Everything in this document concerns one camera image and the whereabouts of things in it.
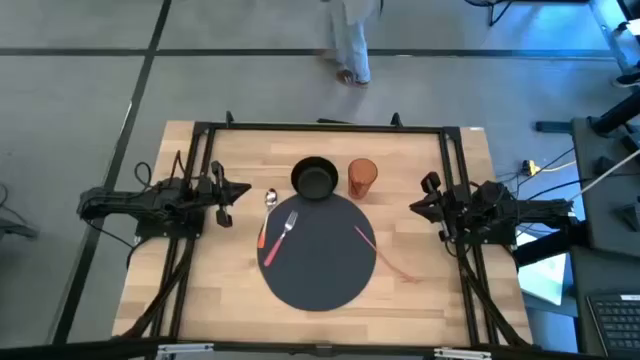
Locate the black metal table frame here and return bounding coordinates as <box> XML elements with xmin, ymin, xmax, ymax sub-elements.
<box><xmin>112</xmin><ymin>110</ymin><xmax>544</xmax><ymax>351</ymax></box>

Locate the white metal stand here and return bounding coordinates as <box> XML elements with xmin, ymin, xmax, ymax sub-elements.
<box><xmin>588</xmin><ymin>0</ymin><xmax>640</xmax><ymax>76</ymax></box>

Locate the fork with pink handle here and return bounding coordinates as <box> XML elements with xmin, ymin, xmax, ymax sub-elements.
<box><xmin>262</xmin><ymin>210</ymin><xmax>300</xmax><ymax>269</ymax></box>

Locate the black bowl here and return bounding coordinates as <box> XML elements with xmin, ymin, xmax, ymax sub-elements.
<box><xmin>290</xmin><ymin>155</ymin><xmax>340</xmax><ymax>202</ymax></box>

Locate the grey side desk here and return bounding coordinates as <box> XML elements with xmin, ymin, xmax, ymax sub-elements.
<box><xmin>568</xmin><ymin>115</ymin><xmax>640</xmax><ymax>357</ymax></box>

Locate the black pole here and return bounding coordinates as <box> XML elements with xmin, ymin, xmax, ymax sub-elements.
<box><xmin>535</xmin><ymin>91</ymin><xmax>640</xmax><ymax>137</ymax></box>

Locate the black chair base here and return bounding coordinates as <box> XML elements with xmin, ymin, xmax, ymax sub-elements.
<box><xmin>464</xmin><ymin>0</ymin><xmax>591</xmax><ymax>27</ymax></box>

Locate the black crossbar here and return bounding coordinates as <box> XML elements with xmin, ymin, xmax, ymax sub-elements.
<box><xmin>0</xmin><ymin>337</ymin><xmax>640</xmax><ymax>360</ymax></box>

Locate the white box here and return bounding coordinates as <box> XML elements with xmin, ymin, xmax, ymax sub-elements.
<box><xmin>516</xmin><ymin>230</ymin><xmax>571</xmax><ymax>307</ymax></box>

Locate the dark round woven placemat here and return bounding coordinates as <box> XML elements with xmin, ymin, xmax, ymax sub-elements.
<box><xmin>256</xmin><ymin>192</ymin><xmax>378</xmax><ymax>313</ymax></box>

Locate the black keyboard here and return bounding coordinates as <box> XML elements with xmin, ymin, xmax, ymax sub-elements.
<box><xmin>585</xmin><ymin>293</ymin><xmax>640</xmax><ymax>358</ymax></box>

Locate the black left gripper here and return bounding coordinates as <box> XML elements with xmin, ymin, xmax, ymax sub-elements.
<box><xmin>199</xmin><ymin>159</ymin><xmax>253</xmax><ymax>229</ymax></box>

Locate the orange translucent cup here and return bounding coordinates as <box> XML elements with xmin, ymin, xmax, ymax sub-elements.
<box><xmin>347</xmin><ymin>157</ymin><xmax>380</xmax><ymax>200</ymax></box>

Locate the black desk beam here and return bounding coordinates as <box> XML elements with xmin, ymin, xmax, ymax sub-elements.
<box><xmin>510</xmin><ymin>222</ymin><xmax>591</xmax><ymax>268</ymax></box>

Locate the silver bracket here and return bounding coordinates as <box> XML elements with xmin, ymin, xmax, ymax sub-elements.
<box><xmin>432</xmin><ymin>347</ymin><xmax>494</xmax><ymax>360</ymax></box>
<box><xmin>156</xmin><ymin>342</ymin><xmax>215</xmax><ymax>359</ymax></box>

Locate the small black desk object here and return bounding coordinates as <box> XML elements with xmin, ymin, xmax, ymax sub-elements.
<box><xmin>592</xmin><ymin>155</ymin><xmax>620</xmax><ymax>177</ymax></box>

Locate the grey chair base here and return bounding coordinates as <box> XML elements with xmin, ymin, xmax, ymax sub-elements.
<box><xmin>0</xmin><ymin>182</ymin><xmax>40</xmax><ymax>241</ymax></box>

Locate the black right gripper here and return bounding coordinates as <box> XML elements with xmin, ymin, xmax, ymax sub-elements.
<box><xmin>409</xmin><ymin>171</ymin><xmax>471</xmax><ymax>243</ymax></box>

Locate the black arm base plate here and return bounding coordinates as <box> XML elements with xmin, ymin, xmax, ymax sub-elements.
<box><xmin>133</xmin><ymin>207</ymin><xmax>207</xmax><ymax>240</ymax></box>
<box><xmin>446</xmin><ymin>214</ymin><xmax>517</xmax><ymax>247</ymax></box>

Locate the spoon with orange handle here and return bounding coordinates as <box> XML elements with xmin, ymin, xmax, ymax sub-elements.
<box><xmin>256</xmin><ymin>187</ymin><xmax>279</xmax><ymax>250</ymax></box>

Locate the white cable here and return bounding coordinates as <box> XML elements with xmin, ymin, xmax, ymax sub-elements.
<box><xmin>569</xmin><ymin>148</ymin><xmax>640</xmax><ymax>201</ymax></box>

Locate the black triangular desk object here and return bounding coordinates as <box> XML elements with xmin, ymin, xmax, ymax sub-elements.
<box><xmin>612</xmin><ymin>195</ymin><xmax>640</xmax><ymax>232</ymax></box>

